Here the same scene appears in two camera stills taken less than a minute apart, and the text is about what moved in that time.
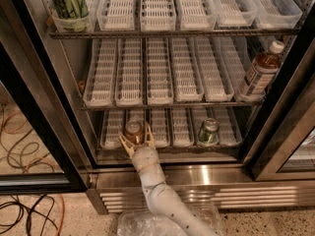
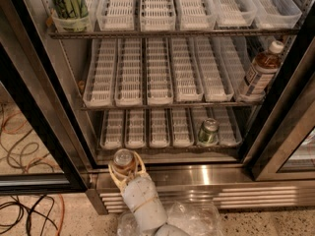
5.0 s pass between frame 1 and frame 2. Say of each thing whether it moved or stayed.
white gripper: moved
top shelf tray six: stayed
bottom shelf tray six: stayed
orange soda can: moved
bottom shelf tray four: stayed
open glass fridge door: stayed
